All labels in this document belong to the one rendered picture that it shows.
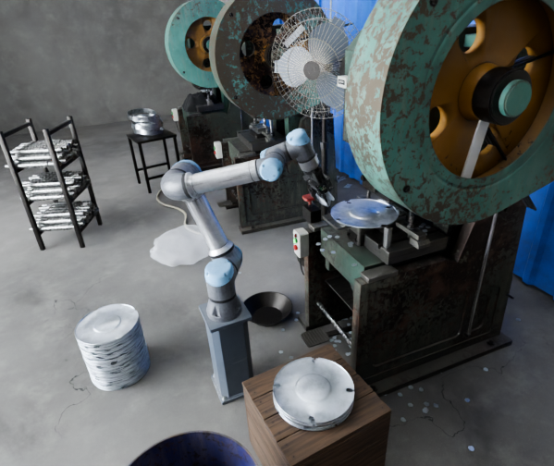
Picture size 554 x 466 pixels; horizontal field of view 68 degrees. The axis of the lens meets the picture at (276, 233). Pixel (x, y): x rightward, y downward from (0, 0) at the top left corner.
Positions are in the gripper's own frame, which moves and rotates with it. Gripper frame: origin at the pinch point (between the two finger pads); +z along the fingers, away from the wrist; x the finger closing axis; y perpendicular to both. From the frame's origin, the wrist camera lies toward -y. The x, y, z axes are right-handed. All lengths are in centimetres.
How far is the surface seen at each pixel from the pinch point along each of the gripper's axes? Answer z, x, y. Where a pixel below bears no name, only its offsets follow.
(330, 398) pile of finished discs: 32, -46, 50
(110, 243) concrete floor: 40, -117, -187
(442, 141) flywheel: -23, 29, 42
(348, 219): 11.3, 4.4, 3.3
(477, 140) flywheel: -20, 37, 47
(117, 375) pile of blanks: 29, -122, -28
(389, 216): 18.3, 19.5, 10.1
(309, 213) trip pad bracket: 18.2, -1.2, -27.0
